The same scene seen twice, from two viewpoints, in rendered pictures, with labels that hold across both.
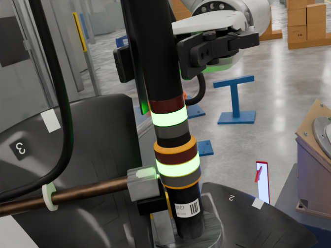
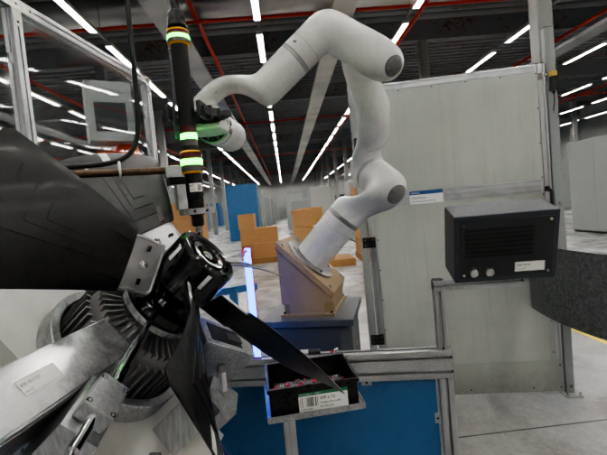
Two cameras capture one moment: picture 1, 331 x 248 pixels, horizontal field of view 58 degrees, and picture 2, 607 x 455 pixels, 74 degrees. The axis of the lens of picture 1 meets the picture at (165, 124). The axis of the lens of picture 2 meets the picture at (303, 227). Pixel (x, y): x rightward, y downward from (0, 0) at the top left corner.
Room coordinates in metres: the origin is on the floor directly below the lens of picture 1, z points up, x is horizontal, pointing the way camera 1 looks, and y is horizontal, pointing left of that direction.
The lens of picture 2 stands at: (-0.57, 0.16, 1.29)
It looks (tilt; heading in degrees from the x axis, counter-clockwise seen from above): 3 degrees down; 335
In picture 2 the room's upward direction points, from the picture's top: 5 degrees counter-clockwise
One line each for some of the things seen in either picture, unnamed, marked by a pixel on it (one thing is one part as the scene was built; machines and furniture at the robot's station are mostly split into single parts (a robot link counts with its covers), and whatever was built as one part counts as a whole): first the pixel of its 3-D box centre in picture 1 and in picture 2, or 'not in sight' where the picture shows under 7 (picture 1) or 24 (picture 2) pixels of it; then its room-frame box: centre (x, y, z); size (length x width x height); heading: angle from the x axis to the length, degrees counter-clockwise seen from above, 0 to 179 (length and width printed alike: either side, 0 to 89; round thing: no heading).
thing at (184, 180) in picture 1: (179, 170); (191, 169); (0.27, -0.01, 1.39); 0.04 x 0.04 x 0.01
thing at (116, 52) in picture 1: (128, 59); (168, 116); (0.31, 0.02, 1.51); 0.07 x 0.03 x 0.03; 147
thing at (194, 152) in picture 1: (175, 148); (191, 156); (0.27, -0.01, 1.42); 0.04 x 0.04 x 0.01
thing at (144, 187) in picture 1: (177, 205); (190, 190); (0.27, 0.00, 1.35); 0.09 x 0.07 x 0.10; 92
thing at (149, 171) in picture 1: (147, 178); not in sight; (0.27, 0.03, 1.39); 0.02 x 0.02 x 0.02; 2
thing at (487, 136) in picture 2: not in sight; (458, 222); (1.27, -1.78, 1.10); 1.21 x 0.06 x 2.20; 57
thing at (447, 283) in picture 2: not in sight; (475, 282); (0.23, -0.73, 1.04); 0.24 x 0.03 x 0.03; 57
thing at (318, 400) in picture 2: not in sight; (310, 384); (0.34, -0.25, 0.85); 0.22 x 0.17 x 0.07; 72
